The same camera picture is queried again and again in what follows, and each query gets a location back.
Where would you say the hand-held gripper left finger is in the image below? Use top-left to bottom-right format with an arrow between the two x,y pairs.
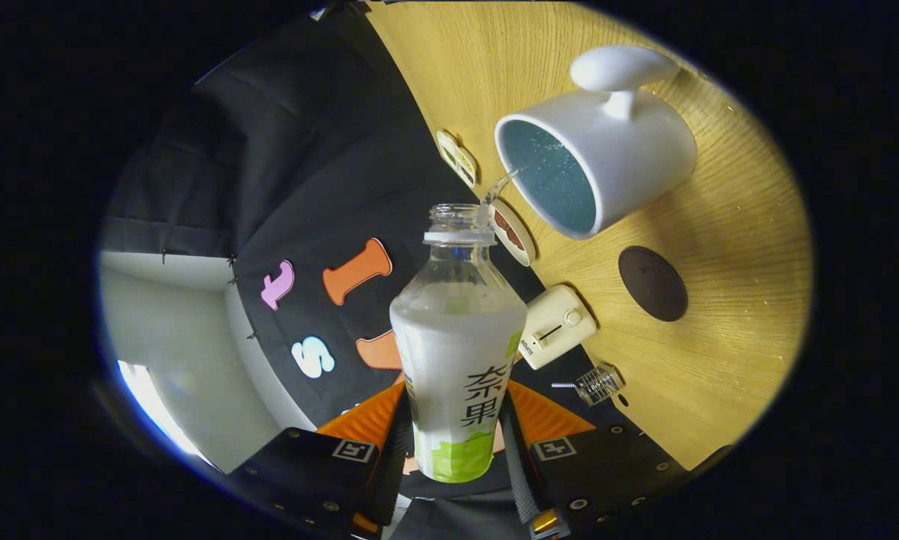
243,382 -> 413,539

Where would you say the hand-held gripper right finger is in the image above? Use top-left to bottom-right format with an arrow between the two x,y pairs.
498,379 -> 696,540

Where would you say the white green label juice bottle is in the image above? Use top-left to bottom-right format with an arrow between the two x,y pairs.
389,202 -> 529,485

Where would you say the dark brown round coaster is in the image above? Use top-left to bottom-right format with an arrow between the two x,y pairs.
618,245 -> 689,323

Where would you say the white cup with blue inside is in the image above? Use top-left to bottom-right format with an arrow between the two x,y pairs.
494,45 -> 699,241

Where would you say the white toaster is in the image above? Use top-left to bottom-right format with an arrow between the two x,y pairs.
517,283 -> 598,371

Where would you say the wooden table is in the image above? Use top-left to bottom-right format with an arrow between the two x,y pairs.
363,0 -> 814,472

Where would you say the beige round plate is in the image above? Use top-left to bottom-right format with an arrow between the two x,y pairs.
489,197 -> 537,268

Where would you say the black backdrop cloth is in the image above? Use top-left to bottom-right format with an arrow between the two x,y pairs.
101,4 -> 630,540

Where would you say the white divided condiment dish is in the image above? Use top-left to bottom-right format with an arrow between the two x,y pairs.
435,129 -> 479,188

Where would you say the metal wire mesh holder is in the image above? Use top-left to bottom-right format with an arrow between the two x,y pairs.
573,364 -> 627,407

